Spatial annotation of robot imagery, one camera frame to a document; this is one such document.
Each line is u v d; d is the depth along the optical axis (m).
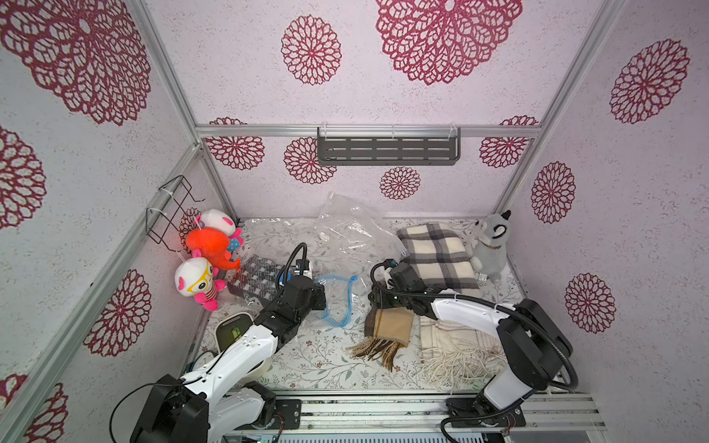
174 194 0.80
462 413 0.75
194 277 0.79
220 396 0.46
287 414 0.73
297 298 0.61
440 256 1.04
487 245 0.95
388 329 0.83
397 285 0.72
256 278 0.95
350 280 0.89
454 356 0.80
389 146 0.95
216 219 0.95
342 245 1.10
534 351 0.45
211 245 0.87
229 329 0.83
